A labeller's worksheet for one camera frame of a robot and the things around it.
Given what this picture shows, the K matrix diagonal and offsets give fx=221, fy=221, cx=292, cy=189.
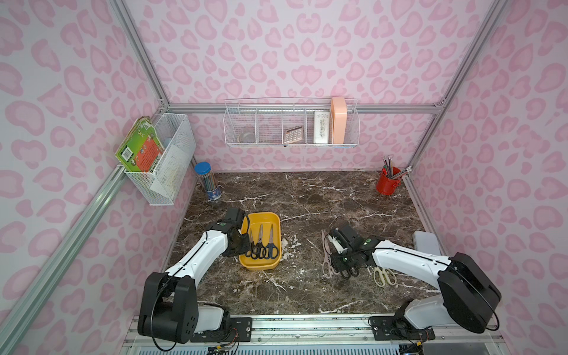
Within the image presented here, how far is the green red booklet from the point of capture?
26.2 inches

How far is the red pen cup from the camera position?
1.06 meters

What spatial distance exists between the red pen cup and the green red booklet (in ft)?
3.17
